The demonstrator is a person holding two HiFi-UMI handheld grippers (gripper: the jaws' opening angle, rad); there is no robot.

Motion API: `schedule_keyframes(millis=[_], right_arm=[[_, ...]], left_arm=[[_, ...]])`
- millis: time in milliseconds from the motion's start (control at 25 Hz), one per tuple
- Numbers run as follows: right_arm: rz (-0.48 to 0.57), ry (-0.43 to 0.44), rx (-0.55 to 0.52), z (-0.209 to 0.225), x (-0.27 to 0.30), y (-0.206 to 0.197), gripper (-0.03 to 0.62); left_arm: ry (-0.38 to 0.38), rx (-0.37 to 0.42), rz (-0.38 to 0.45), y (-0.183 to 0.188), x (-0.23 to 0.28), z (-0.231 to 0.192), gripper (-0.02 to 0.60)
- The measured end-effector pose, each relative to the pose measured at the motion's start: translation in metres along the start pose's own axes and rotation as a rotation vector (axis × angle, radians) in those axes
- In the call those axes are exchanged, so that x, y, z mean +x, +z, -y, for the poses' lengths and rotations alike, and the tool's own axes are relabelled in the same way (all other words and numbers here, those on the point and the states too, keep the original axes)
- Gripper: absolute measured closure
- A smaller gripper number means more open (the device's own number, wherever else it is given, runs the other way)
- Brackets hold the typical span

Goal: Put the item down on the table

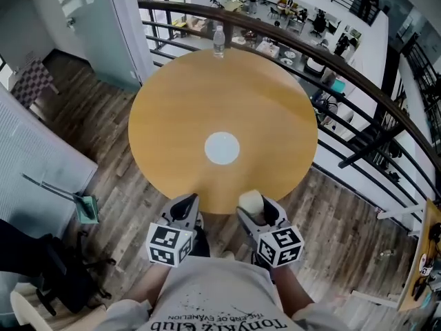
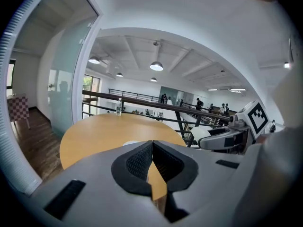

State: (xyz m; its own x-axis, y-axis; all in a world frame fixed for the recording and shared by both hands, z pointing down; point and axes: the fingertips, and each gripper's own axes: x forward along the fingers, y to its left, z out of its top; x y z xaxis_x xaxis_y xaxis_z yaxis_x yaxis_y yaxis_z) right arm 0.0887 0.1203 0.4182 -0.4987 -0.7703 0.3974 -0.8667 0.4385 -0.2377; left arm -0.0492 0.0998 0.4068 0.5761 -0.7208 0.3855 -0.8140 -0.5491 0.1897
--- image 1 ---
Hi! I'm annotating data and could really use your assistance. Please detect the round wooden table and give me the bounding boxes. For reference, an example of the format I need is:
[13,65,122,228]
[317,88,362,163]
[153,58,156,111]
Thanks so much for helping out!
[127,48,318,215]

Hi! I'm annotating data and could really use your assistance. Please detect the person's right forearm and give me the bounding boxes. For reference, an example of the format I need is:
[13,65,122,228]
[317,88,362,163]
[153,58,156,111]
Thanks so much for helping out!
[269,264,317,319]

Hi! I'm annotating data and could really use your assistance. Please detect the dark curved balcony railing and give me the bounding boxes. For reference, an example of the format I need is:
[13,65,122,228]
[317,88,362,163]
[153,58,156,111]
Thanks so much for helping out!
[136,0,441,228]

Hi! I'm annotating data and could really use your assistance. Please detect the green dustpan with handle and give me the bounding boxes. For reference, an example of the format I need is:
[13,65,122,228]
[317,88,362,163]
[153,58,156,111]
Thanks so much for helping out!
[21,172,101,225]

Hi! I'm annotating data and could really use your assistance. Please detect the white round disc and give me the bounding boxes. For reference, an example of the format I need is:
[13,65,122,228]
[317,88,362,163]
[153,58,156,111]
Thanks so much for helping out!
[204,131,240,166]

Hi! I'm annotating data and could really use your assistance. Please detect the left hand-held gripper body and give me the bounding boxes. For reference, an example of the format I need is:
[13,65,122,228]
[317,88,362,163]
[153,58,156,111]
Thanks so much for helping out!
[145,201,204,269]

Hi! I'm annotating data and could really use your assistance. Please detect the cream rounded item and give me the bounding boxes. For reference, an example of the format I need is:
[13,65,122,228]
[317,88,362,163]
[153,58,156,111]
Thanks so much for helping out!
[238,189,265,217]

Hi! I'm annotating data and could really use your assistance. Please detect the light wooden desk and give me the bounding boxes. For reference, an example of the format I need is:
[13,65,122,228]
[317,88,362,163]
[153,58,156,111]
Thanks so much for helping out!
[397,197,441,312]

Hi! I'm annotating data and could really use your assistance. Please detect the person's grey printed shirt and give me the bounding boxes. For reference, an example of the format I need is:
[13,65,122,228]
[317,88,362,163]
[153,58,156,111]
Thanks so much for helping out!
[101,255,347,331]

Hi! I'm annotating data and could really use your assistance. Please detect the clear plastic water bottle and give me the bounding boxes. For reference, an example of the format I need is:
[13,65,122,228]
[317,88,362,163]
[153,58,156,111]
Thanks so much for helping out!
[212,25,226,59]

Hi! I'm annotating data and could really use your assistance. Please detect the white board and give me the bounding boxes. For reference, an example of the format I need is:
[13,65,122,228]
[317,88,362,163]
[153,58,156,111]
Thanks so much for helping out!
[350,289,401,305]
[376,203,429,221]

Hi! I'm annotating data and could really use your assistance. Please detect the black office chair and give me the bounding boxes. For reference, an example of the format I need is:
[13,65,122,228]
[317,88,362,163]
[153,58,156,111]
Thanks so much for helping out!
[0,218,117,317]

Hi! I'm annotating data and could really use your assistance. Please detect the person's left forearm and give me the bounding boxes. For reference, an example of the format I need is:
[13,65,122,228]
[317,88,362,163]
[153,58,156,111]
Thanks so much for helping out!
[126,261,173,310]

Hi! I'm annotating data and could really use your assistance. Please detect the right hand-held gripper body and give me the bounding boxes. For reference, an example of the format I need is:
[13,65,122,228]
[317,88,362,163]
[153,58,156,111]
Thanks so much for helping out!
[245,220,305,269]

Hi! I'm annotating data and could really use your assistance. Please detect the checkered floor mat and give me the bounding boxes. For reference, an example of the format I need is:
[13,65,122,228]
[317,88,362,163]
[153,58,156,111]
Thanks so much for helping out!
[9,59,59,109]

